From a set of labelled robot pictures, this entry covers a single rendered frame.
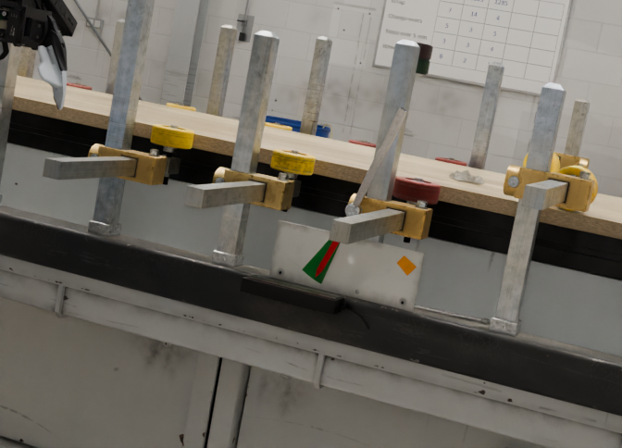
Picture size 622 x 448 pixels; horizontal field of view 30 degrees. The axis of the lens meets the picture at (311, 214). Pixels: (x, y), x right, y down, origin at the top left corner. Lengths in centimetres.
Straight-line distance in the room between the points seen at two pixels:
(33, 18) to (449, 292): 91
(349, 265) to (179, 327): 36
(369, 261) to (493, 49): 724
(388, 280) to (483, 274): 25
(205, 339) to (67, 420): 53
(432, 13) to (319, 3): 94
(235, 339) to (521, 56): 717
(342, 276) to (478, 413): 32
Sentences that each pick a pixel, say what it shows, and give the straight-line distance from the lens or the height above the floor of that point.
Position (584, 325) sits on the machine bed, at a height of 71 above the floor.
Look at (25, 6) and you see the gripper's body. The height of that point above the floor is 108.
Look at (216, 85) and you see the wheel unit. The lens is 323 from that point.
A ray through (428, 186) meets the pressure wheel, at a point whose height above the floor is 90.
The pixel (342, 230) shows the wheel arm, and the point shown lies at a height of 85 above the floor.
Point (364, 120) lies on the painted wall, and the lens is 934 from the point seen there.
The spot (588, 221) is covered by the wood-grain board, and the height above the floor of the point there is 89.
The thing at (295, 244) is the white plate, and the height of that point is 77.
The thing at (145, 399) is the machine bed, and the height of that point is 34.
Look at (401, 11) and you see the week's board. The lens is 930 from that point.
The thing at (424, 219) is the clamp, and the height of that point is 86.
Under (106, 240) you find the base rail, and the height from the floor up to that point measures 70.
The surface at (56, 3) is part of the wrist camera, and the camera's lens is 176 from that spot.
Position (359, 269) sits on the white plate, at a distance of 195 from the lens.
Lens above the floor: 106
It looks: 7 degrees down
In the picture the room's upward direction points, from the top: 10 degrees clockwise
